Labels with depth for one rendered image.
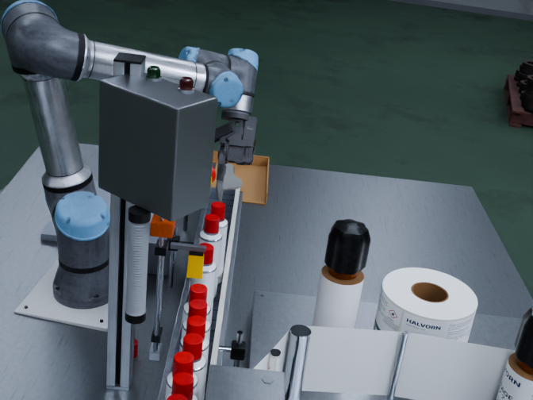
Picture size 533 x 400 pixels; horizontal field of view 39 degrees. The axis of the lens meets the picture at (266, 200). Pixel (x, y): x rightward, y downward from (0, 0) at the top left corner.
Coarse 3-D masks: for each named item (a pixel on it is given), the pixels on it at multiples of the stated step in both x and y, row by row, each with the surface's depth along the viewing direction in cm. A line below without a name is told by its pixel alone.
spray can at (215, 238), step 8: (208, 216) 166; (216, 216) 166; (208, 224) 165; (216, 224) 165; (200, 232) 168; (208, 232) 165; (216, 232) 166; (200, 240) 167; (208, 240) 165; (216, 240) 166; (216, 248) 167; (216, 256) 168; (216, 272) 170; (216, 280) 171; (216, 288) 172; (216, 296) 174
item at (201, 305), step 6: (192, 300) 135; (198, 300) 135; (192, 306) 133; (198, 306) 134; (204, 306) 134; (192, 312) 134; (198, 312) 133; (204, 312) 134; (186, 318) 137; (210, 324) 137
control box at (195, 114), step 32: (128, 96) 116; (160, 96) 114; (192, 96) 116; (128, 128) 118; (160, 128) 113; (192, 128) 114; (128, 160) 120; (160, 160) 115; (192, 160) 117; (128, 192) 122; (160, 192) 118; (192, 192) 120
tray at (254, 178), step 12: (216, 156) 258; (264, 156) 257; (216, 168) 253; (240, 168) 255; (252, 168) 256; (264, 168) 257; (216, 180) 244; (252, 180) 247; (264, 180) 248; (252, 192) 239; (264, 192) 240; (264, 204) 232
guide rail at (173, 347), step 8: (200, 216) 192; (200, 224) 188; (184, 288) 161; (184, 296) 158; (184, 304) 156; (176, 320) 150; (176, 328) 148; (176, 336) 146; (176, 344) 143; (168, 352) 141; (168, 360) 139; (168, 368) 136; (160, 392) 131
